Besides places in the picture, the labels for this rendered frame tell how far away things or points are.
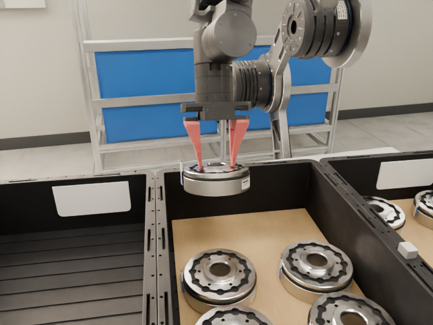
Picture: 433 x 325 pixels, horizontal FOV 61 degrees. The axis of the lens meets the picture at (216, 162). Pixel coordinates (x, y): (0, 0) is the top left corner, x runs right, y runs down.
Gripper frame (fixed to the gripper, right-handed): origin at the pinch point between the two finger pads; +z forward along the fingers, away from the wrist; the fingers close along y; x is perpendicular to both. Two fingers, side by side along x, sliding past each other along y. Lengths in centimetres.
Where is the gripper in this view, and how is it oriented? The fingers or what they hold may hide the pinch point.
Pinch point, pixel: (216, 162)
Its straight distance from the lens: 56.6
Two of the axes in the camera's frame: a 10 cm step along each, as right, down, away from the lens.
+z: 0.3, 9.9, 1.4
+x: -1.3, -1.3, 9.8
